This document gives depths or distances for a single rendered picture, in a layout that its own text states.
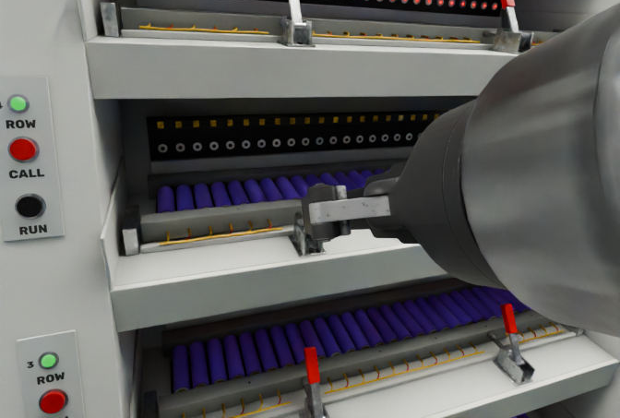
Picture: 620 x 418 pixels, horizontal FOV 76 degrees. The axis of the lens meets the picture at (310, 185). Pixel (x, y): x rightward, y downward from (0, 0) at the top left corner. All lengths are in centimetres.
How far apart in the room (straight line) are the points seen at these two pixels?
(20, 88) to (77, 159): 6
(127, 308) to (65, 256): 7
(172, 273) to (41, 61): 20
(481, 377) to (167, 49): 51
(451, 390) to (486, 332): 10
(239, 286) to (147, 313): 8
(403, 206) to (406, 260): 28
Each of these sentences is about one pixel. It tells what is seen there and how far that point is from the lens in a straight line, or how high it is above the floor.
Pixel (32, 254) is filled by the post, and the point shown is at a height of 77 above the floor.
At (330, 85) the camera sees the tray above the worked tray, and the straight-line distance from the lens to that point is 40.
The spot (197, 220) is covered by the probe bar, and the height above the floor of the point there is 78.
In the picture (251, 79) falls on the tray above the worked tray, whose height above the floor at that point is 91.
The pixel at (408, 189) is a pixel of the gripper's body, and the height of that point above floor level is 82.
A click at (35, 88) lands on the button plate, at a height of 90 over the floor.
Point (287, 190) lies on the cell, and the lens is 48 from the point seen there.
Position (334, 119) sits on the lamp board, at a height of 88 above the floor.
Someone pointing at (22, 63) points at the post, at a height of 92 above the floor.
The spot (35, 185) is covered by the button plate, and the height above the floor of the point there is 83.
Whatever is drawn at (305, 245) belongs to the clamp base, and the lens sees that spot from 39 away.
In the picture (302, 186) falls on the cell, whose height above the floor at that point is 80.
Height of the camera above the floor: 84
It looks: 5 degrees down
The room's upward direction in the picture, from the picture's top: 3 degrees counter-clockwise
